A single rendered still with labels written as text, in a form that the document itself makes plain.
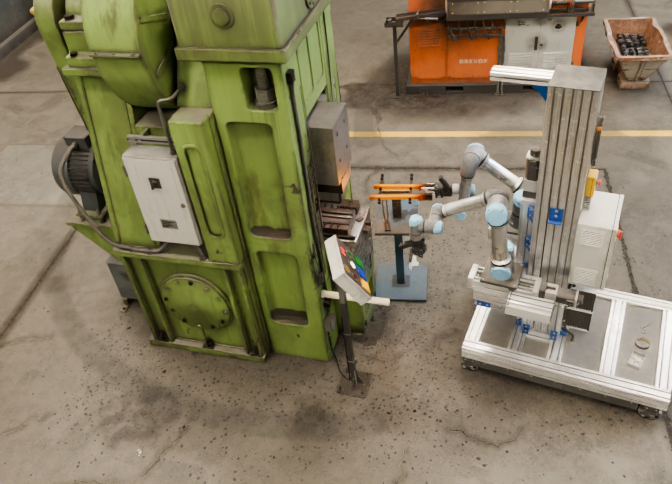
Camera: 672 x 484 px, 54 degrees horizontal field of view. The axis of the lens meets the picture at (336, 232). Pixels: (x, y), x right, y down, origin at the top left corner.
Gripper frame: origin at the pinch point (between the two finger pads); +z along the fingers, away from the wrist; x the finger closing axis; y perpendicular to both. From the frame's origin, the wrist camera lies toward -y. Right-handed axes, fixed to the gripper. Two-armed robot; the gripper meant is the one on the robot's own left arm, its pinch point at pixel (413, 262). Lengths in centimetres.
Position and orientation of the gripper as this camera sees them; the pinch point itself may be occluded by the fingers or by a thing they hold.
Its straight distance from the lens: 405.4
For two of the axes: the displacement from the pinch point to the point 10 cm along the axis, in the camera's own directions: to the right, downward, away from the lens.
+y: 9.1, 1.9, -3.8
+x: 4.1, -6.2, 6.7
